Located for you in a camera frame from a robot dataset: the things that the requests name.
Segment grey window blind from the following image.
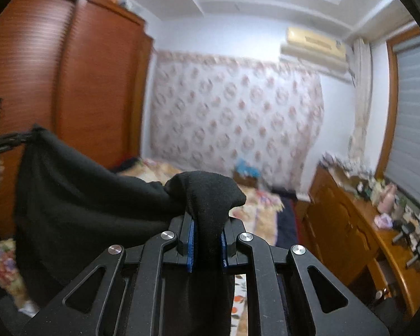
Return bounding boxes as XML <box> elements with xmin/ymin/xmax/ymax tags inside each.
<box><xmin>385</xmin><ymin>40</ymin><xmax>420</xmax><ymax>215</ymax></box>

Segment wooden sideboard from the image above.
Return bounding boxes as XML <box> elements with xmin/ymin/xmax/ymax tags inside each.
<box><xmin>302</xmin><ymin>165</ymin><xmax>420</xmax><ymax>320</ymax></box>

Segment pink tissue pack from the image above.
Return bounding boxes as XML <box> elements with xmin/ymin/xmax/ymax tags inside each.
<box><xmin>374</xmin><ymin>214</ymin><xmax>393</xmax><ymax>230</ymax></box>

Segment floral blanket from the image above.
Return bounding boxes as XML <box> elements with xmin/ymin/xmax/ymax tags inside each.
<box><xmin>0</xmin><ymin>158</ymin><xmax>285</xmax><ymax>309</ymax></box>

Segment cardboard box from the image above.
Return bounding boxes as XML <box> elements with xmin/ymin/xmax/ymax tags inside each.
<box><xmin>233</xmin><ymin>171</ymin><xmax>260</xmax><ymax>187</ymax></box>

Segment white window curtain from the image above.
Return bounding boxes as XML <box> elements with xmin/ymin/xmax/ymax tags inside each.
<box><xmin>346</xmin><ymin>38</ymin><xmax>372</xmax><ymax>162</ymax></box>

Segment wooden slatted wardrobe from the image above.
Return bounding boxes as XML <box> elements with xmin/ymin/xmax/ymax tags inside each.
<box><xmin>0</xmin><ymin>0</ymin><xmax>155</xmax><ymax>240</ymax></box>

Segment teal cloth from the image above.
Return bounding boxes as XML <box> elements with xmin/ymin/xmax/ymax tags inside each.
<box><xmin>235</xmin><ymin>158</ymin><xmax>262</xmax><ymax>178</ymax></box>

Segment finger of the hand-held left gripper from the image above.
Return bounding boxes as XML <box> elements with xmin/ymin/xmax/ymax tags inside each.
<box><xmin>0</xmin><ymin>130</ymin><xmax>40</xmax><ymax>156</ymax></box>

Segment small toiletry bottles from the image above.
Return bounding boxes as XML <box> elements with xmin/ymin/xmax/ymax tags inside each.
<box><xmin>356</xmin><ymin>178</ymin><xmax>383</xmax><ymax>204</ymax></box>

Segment pink bottle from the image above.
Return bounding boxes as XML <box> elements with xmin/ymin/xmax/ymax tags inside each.
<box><xmin>377</xmin><ymin>183</ymin><xmax>398</xmax><ymax>215</ymax></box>

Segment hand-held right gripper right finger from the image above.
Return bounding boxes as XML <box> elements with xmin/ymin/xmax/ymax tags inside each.
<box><xmin>220</xmin><ymin>217</ymin><xmax>393</xmax><ymax>336</ymax></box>

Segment orange-print bed sheet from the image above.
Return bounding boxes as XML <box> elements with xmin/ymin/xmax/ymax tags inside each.
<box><xmin>230</xmin><ymin>274</ymin><xmax>248</xmax><ymax>336</ymax></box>

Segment black printed t-shirt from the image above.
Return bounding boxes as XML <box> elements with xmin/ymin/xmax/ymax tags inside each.
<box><xmin>14</xmin><ymin>124</ymin><xmax>248</xmax><ymax>336</ymax></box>

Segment navy bed sheet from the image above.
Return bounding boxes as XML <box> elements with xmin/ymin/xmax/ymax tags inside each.
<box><xmin>276</xmin><ymin>195</ymin><xmax>299</xmax><ymax>250</ymax></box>

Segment ring-patterned sheer curtain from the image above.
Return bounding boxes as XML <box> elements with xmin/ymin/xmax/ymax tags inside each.
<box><xmin>140</xmin><ymin>51</ymin><xmax>325</xmax><ymax>190</ymax></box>

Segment wall air conditioner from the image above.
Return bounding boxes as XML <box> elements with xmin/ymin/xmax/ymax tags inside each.
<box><xmin>279</xmin><ymin>26</ymin><xmax>349</xmax><ymax>78</ymax></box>

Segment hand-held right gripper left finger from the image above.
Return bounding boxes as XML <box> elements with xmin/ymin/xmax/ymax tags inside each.
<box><xmin>21</xmin><ymin>213</ymin><xmax>197</xmax><ymax>336</ymax></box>

